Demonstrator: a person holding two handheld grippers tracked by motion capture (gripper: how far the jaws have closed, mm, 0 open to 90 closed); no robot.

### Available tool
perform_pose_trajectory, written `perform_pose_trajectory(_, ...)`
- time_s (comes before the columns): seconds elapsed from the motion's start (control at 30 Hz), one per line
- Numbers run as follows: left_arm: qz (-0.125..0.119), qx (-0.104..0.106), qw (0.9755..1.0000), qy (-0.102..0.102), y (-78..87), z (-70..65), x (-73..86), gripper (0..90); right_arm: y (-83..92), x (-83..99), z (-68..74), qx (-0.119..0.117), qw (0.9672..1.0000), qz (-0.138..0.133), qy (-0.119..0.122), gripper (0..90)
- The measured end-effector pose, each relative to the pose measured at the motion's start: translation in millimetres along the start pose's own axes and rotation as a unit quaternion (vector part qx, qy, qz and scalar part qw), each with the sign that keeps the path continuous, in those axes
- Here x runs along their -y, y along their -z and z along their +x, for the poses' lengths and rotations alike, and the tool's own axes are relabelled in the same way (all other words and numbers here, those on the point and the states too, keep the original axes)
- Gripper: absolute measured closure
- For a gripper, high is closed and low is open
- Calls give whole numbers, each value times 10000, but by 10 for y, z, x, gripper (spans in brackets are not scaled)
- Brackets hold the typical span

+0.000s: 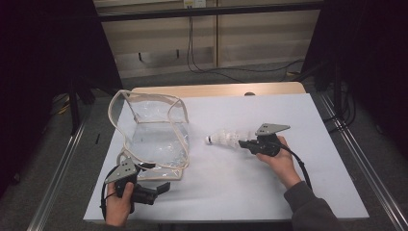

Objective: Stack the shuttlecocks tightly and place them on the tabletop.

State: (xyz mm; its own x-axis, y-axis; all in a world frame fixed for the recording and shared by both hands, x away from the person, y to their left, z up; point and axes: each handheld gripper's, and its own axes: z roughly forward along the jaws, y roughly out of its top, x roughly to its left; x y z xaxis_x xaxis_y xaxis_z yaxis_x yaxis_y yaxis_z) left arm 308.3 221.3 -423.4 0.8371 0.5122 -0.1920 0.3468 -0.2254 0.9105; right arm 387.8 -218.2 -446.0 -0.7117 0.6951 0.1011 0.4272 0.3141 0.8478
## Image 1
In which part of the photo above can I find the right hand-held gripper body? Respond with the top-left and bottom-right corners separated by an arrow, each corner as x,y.
255,122 -> 292,158

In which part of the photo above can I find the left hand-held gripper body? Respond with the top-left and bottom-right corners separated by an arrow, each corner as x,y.
104,157 -> 160,216

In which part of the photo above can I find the clear plastic bag beige trim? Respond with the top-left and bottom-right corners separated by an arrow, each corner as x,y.
108,90 -> 191,182

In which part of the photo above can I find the person's right hand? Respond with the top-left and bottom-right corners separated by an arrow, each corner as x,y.
256,136 -> 303,191

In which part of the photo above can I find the person's left hand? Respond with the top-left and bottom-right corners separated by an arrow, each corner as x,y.
104,181 -> 135,228

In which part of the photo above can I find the white table sheet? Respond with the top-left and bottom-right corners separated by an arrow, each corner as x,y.
83,92 -> 370,223

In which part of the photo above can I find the black metal stand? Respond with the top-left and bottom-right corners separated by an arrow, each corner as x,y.
67,76 -> 96,135

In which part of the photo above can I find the black curtain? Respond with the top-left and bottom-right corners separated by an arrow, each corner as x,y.
0,0 -> 123,196
301,0 -> 408,159

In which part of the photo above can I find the black horizontal bar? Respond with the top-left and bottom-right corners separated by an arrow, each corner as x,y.
97,1 -> 323,23

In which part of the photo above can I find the left hand-held gripper cable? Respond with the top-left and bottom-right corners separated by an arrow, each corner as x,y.
99,167 -> 118,221

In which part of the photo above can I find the hand-held gripper cable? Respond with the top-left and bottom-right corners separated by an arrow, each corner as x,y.
278,141 -> 314,191
99,167 -> 118,221

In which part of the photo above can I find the right hand-held gripper cable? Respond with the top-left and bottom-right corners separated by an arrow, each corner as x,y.
278,141 -> 314,191

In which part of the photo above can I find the metal floor rail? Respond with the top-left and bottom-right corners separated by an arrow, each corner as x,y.
320,94 -> 408,231
27,118 -> 89,231

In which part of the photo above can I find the long black floor cable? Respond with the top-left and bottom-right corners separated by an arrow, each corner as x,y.
187,15 -> 306,83

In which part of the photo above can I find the bundle of black cables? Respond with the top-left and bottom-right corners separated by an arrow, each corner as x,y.
321,82 -> 358,133

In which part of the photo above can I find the wall socket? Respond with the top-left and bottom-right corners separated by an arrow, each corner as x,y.
183,0 -> 207,9

